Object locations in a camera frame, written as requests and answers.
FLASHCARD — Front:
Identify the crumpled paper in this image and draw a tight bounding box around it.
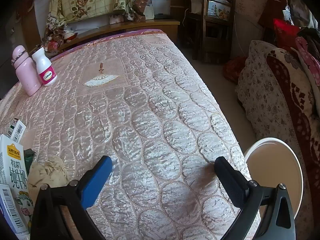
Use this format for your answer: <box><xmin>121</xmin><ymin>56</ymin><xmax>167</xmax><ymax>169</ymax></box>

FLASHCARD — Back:
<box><xmin>27</xmin><ymin>156</ymin><xmax>70</xmax><ymax>205</ymax></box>

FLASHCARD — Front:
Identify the white milk carton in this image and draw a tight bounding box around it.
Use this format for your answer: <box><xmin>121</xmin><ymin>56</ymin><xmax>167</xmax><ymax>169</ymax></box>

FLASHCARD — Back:
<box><xmin>0</xmin><ymin>134</ymin><xmax>34</xmax><ymax>234</ymax></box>

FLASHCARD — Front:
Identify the floral covered tall appliance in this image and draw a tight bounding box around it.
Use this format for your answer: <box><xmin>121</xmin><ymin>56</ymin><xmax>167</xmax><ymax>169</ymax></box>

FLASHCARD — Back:
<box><xmin>222</xmin><ymin>0</ymin><xmax>271</xmax><ymax>33</ymax></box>

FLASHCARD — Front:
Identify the red bag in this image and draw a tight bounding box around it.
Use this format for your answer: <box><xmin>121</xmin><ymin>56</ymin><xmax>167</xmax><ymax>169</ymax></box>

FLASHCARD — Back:
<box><xmin>223</xmin><ymin>56</ymin><xmax>248</xmax><ymax>83</ymax></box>

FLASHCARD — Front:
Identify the teal plush toy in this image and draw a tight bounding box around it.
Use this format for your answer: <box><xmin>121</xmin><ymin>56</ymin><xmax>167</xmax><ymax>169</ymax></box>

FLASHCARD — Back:
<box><xmin>24</xmin><ymin>149</ymin><xmax>36</xmax><ymax>173</ymax></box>

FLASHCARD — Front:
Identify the pile of pink clothes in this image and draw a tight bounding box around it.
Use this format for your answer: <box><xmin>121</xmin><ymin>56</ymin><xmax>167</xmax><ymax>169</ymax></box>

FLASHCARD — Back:
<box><xmin>295</xmin><ymin>36</ymin><xmax>320</xmax><ymax>86</ymax></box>

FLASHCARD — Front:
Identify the floral printed box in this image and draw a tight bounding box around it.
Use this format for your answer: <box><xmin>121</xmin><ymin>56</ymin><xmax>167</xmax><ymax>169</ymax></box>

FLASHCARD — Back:
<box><xmin>206</xmin><ymin>0</ymin><xmax>232</xmax><ymax>21</ymax></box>

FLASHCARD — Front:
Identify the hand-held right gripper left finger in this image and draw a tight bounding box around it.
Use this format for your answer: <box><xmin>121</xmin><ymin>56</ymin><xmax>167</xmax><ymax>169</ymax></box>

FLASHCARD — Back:
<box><xmin>30</xmin><ymin>155</ymin><xmax>113</xmax><ymax>240</ymax></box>

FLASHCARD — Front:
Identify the wooden chair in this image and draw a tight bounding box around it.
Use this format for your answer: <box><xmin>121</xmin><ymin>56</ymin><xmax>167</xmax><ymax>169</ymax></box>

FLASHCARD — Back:
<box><xmin>182</xmin><ymin>0</ymin><xmax>237</xmax><ymax>63</ymax></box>

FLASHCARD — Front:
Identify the pink quilted bed mattress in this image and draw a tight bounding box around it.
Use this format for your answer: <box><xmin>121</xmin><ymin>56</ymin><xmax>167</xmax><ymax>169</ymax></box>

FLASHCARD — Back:
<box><xmin>0</xmin><ymin>29</ymin><xmax>262</xmax><ymax>240</ymax></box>

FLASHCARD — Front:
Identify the pink bin with white inside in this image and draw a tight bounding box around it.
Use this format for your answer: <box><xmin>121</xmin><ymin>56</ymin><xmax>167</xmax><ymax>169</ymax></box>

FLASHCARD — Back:
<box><xmin>244</xmin><ymin>137</ymin><xmax>300</xmax><ymax>220</ymax></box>

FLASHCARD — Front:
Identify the white pill bottle pink label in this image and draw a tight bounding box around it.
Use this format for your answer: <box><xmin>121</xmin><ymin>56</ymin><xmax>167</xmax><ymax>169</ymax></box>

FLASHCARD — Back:
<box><xmin>31</xmin><ymin>47</ymin><xmax>58</xmax><ymax>87</ymax></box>

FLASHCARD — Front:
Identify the dark brown garment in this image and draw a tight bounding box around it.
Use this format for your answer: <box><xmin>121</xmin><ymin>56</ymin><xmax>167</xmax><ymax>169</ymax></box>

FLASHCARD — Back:
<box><xmin>297</xmin><ymin>26</ymin><xmax>320</xmax><ymax>55</ymax></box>

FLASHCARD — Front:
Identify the floral covered sofa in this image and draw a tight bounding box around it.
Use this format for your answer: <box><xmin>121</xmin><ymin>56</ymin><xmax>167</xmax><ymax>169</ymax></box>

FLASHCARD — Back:
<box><xmin>235</xmin><ymin>39</ymin><xmax>320</xmax><ymax>240</ymax></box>

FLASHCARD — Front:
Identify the red cushion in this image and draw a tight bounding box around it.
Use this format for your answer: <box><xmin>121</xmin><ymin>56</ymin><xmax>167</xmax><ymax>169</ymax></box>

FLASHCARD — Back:
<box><xmin>272</xmin><ymin>18</ymin><xmax>300</xmax><ymax>48</ymax></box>

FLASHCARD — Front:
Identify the wooden cabinet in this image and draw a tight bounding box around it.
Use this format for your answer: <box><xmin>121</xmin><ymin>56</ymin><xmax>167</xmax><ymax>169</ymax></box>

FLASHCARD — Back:
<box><xmin>60</xmin><ymin>19</ymin><xmax>180</xmax><ymax>53</ymax></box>

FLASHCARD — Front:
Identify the small pink box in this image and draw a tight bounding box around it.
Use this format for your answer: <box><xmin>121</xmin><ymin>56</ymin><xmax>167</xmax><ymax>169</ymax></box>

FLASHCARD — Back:
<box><xmin>109</xmin><ymin>14</ymin><xmax>125</xmax><ymax>24</ymax></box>

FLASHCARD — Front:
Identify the red white sofa throw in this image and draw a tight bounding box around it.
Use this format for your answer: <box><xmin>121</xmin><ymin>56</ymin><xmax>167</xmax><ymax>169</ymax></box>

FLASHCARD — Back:
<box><xmin>265</xmin><ymin>47</ymin><xmax>320</xmax><ymax>205</ymax></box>

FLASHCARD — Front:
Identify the white green barcoded box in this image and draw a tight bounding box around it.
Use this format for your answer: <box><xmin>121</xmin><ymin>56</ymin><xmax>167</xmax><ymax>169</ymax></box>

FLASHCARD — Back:
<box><xmin>6</xmin><ymin>118</ymin><xmax>27</xmax><ymax>143</ymax></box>

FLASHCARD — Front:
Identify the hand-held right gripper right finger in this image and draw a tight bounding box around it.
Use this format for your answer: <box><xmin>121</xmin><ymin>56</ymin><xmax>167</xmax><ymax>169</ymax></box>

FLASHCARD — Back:
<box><xmin>214</xmin><ymin>156</ymin><xmax>297</xmax><ymax>240</ymax></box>

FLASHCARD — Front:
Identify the white blue barcoded box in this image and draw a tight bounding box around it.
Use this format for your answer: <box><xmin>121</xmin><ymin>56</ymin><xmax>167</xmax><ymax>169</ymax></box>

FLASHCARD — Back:
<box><xmin>0</xmin><ymin>184</ymin><xmax>28</xmax><ymax>233</ymax></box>

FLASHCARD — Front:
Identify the artificial flower bouquet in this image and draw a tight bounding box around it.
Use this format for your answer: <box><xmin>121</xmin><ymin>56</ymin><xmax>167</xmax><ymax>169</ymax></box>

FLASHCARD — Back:
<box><xmin>44</xmin><ymin>17</ymin><xmax>75</xmax><ymax>53</ymax></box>

